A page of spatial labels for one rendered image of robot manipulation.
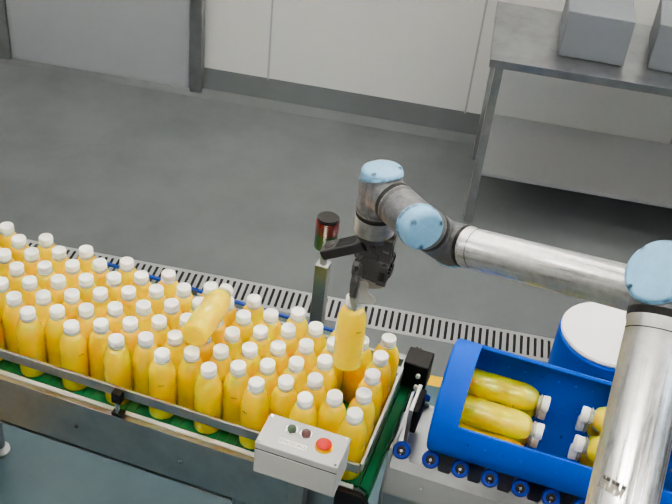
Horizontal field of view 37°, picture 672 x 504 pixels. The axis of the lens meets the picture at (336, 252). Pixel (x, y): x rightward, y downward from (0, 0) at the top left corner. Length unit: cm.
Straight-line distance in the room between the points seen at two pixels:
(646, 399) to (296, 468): 95
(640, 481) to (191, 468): 136
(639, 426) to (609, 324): 131
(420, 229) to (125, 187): 324
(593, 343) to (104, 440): 135
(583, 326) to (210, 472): 111
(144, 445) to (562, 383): 108
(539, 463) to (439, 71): 358
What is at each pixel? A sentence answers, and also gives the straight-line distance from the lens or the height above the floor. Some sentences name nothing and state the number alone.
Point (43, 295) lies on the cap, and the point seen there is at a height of 111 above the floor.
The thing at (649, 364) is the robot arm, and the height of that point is 178.
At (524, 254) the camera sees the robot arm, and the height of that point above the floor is 168.
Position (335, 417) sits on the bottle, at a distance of 244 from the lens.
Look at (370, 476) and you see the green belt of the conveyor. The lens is 255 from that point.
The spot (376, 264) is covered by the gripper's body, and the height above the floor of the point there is 149.
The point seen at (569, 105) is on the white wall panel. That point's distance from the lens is 573.
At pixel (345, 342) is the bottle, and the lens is 236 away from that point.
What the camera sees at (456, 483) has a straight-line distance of 254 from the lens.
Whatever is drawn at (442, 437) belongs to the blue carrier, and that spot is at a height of 109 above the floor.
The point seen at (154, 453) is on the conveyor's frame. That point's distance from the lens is 268.
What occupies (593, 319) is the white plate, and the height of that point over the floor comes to 104.
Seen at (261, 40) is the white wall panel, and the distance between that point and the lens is 577.
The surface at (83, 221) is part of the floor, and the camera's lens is 488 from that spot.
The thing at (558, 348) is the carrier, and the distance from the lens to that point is 289.
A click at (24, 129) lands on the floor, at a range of 563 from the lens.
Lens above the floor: 281
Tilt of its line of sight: 37 degrees down
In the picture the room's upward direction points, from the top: 7 degrees clockwise
